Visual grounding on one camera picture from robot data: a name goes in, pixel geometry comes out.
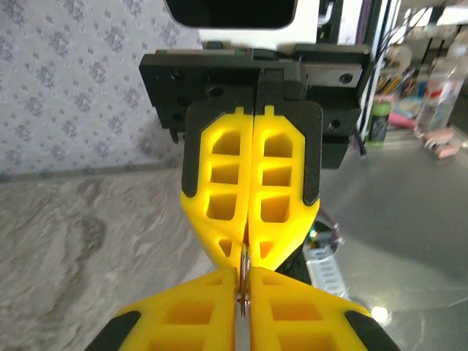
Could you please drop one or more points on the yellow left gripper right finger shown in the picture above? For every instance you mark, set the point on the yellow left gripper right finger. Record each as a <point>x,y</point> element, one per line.
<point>311,321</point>

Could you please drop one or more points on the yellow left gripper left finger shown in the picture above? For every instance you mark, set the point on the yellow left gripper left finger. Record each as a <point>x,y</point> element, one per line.
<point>175,321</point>

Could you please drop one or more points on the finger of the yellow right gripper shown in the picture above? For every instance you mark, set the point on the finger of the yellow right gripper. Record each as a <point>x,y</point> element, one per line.
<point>296,219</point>
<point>204,226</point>

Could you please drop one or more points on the silver keyring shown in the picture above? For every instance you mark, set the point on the silver keyring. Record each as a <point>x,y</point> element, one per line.
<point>245,278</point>

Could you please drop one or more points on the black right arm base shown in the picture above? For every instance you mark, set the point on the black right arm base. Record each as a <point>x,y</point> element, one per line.
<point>292,267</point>

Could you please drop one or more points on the green capped bottle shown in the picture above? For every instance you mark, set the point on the green capped bottle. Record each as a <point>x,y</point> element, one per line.
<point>379,124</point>

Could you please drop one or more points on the pink foam item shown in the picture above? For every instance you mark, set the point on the pink foam item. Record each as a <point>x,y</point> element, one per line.
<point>444,144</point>

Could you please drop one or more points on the clear plastic bottle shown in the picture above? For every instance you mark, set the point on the clear plastic bottle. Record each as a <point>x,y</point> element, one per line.
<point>437,95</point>

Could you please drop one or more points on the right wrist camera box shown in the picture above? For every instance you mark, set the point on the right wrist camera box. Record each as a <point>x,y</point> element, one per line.
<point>237,34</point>

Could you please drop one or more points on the aluminium side rail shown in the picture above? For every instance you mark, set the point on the aluminium side rail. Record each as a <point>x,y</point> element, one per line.
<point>91,171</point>

